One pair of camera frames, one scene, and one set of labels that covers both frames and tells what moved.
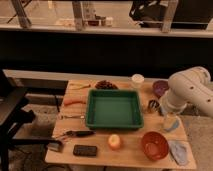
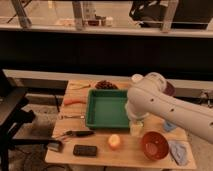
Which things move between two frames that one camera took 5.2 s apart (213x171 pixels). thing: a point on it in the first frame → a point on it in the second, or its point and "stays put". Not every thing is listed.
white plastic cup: [137, 80] stays put
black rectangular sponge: [85, 150] stays put
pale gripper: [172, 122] → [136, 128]
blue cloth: [179, 150] stays put
